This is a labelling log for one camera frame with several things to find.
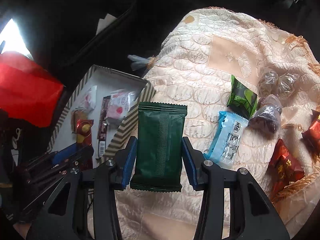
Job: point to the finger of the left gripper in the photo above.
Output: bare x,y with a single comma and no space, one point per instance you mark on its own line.
57,157
35,168

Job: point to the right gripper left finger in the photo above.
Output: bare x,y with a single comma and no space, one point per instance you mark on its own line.
83,205

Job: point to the red Golden Crown snack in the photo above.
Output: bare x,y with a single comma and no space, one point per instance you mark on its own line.
84,142

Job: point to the light blue snack packet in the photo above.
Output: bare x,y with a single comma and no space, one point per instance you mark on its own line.
226,141

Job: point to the dark green snack packet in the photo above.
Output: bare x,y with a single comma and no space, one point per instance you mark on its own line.
158,163

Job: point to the green black snack packet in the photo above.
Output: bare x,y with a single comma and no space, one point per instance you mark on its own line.
242,100

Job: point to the brown long chocolate bar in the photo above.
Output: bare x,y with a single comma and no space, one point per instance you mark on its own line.
102,128

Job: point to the brown cookie clear packet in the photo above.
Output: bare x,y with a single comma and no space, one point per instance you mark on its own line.
78,114

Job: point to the red candy lower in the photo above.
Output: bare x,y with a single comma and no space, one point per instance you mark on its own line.
285,167

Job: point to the red candy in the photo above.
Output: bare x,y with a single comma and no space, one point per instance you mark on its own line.
311,135
285,167

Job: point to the pink white snack packet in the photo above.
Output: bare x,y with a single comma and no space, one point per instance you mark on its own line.
89,100

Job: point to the striped white cardboard box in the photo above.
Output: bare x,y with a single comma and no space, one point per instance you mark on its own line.
107,81

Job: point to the red bag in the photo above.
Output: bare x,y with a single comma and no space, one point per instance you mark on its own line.
28,91

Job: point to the strawberry white snack packet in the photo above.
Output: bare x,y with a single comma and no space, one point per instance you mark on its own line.
119,105

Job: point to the clear wrapped dark candy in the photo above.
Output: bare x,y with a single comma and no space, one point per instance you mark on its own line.
267,117

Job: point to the red candy upper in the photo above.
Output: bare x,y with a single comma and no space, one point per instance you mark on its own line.
311,135

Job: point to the grey plastic bag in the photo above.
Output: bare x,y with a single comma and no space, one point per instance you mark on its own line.
138,62

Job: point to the peach embroidered cloth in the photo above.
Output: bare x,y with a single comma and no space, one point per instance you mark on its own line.
194,68

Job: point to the black front car seat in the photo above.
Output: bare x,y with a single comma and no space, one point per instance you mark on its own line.
57,32

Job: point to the clear wrapped candy left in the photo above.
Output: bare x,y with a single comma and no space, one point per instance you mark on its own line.
267,82

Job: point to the clear wrapped candy right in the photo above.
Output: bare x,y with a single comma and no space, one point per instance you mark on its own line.
286,85

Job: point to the white paper in pocket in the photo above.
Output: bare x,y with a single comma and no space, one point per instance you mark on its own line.
105,22

